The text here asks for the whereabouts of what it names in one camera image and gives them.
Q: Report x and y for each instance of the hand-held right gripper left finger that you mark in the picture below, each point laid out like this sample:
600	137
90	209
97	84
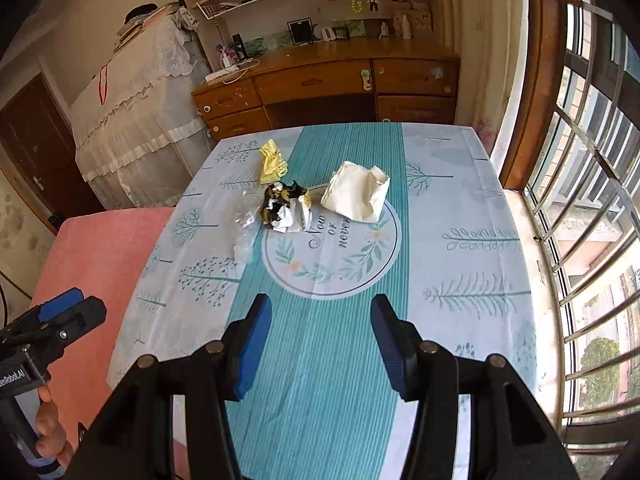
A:
252	345

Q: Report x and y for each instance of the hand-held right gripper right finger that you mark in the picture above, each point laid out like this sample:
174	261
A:
390	345

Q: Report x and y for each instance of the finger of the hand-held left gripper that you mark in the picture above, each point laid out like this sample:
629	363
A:
60	302
80	320

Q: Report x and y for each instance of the person's left hand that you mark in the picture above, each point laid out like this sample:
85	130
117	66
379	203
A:
50	425

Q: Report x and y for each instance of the pink bed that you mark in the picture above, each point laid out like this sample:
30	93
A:
90	260

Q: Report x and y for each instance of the clear plastic cup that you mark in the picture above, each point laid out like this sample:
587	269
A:
244	250

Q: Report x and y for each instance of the clear plastic wrapper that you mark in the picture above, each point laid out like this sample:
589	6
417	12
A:
247	217

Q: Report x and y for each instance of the black white crumpled wrapper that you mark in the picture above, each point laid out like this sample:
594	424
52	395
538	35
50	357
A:
285	210

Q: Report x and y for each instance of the brown door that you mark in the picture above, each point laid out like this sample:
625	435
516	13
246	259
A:
45	160

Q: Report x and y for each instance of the tree print tablecloth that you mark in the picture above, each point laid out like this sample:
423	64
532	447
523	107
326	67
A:
450	210

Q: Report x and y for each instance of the cream paper bag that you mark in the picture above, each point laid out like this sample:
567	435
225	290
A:
355	195

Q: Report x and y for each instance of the yellow crumpled paper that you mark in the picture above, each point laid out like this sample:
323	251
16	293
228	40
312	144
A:
272	160

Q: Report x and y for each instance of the lace-covered cabinet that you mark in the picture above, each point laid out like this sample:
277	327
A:
140	110

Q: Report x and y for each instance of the metal window grille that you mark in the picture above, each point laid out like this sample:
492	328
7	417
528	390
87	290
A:
595	435

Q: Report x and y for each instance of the white drawer safety latch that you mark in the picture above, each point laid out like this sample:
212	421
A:
366	80

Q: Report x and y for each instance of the white power strip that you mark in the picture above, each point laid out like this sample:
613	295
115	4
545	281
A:
220	76

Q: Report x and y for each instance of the wooden desk with drawers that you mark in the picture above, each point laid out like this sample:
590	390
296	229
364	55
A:
320	65

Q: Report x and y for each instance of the stack of books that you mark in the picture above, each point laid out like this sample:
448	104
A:
150	22

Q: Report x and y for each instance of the small black box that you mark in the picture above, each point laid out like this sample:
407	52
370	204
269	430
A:
239	46

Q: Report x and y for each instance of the white bottle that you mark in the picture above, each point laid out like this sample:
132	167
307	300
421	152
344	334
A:
406	27

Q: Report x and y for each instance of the hanging dark figurine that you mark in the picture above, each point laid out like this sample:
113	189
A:
373	0

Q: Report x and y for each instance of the hanging yellow ornament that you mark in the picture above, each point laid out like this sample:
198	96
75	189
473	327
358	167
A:
356	1

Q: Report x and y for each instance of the wooden window frame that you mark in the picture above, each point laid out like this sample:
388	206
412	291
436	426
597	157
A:
530	85

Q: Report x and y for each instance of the black picture frame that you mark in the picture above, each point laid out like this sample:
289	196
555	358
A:
300	32

